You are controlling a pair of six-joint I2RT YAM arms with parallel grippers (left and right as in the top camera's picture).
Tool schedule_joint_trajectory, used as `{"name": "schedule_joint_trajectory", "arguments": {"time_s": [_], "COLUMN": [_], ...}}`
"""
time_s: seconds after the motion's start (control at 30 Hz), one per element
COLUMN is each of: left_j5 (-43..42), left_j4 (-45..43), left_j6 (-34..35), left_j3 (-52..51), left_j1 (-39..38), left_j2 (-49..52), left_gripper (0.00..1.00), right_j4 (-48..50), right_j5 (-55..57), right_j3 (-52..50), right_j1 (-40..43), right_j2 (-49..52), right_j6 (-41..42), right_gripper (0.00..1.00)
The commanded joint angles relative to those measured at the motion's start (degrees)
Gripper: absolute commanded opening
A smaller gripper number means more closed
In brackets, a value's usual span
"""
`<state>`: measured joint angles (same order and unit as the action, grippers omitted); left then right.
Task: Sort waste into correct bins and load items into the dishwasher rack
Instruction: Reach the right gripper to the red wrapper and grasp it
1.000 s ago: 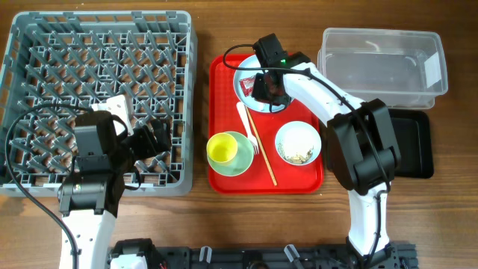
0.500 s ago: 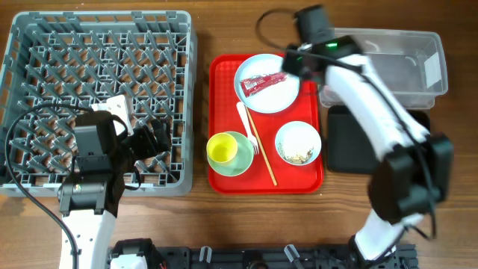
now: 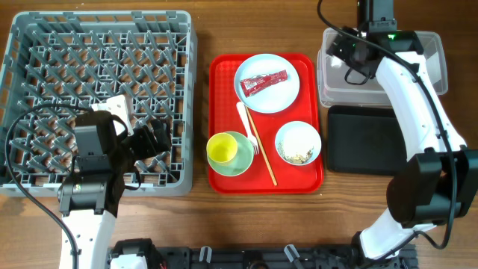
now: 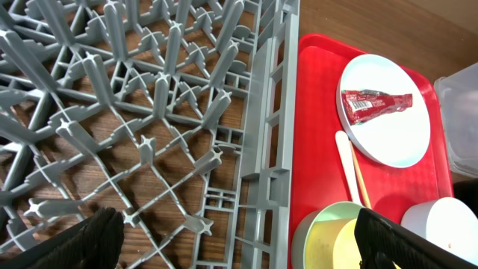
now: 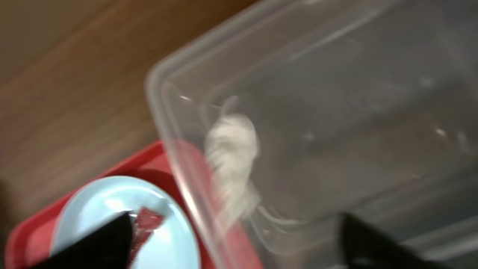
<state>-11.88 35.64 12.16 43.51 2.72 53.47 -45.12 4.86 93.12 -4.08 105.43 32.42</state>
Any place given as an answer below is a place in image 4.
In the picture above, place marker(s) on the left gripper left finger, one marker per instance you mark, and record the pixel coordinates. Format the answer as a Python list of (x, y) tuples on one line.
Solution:
[(93, 243)]

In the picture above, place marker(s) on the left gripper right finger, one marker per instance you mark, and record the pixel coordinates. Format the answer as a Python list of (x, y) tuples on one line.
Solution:
[(385, 244)]

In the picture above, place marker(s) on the green bowl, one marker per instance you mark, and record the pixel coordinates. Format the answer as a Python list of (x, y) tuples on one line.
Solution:
[(335, 211)]

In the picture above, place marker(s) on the light blue bowl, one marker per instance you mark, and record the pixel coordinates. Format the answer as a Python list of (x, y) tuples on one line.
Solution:
[(448, 223)]

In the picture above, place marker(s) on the white plastic fork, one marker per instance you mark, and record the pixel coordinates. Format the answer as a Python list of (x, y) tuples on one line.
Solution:
[(345, 153)]

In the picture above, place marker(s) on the red sauce packet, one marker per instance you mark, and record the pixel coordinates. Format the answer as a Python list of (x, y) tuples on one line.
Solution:
[(364, 105)]

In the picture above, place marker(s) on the black waste tray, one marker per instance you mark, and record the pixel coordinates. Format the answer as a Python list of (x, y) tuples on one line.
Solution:
[(467, 192)]

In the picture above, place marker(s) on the grey dishwasher rack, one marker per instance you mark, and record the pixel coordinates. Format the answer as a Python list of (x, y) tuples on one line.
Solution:
[(178, 114)]

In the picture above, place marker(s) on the wooden chopstick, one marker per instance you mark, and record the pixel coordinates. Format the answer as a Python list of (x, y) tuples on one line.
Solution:
[(359, 178)]

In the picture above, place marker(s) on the red serving tray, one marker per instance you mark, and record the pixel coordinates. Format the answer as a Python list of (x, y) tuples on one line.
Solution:
[(318, 178)]

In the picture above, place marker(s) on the light blue plate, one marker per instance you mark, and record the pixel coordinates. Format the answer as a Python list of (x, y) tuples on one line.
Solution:
[(397, 139)]

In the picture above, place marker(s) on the clear plastic bin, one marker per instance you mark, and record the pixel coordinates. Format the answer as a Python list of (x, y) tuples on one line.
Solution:
[(457, 96)]

